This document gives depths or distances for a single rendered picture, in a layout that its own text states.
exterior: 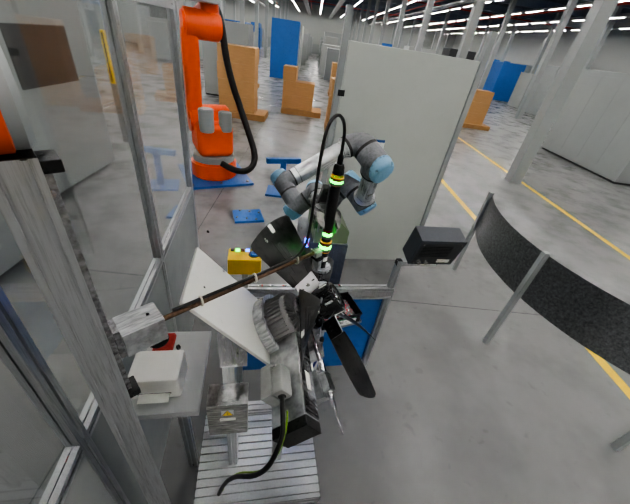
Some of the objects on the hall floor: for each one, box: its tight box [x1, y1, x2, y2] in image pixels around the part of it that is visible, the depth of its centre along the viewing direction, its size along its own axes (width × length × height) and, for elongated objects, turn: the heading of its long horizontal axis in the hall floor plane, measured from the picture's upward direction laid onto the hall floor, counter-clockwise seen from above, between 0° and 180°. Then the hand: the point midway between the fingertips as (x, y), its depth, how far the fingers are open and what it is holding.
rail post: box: [362, 299, 391, 368], centre depth 206 cm, size 4×4×78 cm
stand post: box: [222, 367, 238, 465], centre depth 139 cm, size 4×9×115 cm, turn 178°
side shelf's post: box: [178, 416, 198, 466], centre depth 146 cm, size 4×4×83 cm
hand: (330, 224), depth 103 cm, fingers closed on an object, 4 cm apart
